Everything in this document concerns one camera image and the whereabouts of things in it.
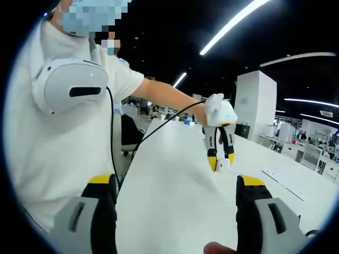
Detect white pillar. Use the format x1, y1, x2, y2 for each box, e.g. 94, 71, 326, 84
234, 70, 278, 141

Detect desk cable slot cover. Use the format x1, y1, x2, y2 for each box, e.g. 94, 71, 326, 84
262, 169, 305, 202

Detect white charger adapter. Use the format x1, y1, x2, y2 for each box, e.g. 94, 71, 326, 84
216, 158, 231, 173

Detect row of white cabinets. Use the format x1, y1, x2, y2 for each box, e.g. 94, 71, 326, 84
259, 132, 339, 180

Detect white desk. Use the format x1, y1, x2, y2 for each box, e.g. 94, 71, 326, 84
116, 120, 329, 254

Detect black device cable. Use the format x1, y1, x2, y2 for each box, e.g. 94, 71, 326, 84
105, 86, 122, 191

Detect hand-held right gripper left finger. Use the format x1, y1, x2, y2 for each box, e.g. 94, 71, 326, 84
51, 173, 118, 254

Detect straight ceiling light strip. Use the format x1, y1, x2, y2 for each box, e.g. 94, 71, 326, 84
199, 0, 271, 56

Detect black box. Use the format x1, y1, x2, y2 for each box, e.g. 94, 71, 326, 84
235, 123, 249, 140

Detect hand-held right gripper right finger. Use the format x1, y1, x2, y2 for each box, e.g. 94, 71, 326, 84
235, 174, 301, 254

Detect person's left hand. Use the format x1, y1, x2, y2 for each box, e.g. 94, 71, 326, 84
203, 93, 226, 126

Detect person in white shirt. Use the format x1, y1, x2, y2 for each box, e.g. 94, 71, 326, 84
5, 21, 145, 231

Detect person's right hand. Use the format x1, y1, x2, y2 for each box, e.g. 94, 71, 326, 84
203, 241, 236, 254

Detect short ceiling light strip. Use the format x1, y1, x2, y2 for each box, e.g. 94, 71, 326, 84
172, 71, 188, 87

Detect dark office chair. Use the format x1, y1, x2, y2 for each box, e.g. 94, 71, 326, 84
120, 115, 145, 157

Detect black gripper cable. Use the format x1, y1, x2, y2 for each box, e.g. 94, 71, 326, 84
131, 100, 207, 162

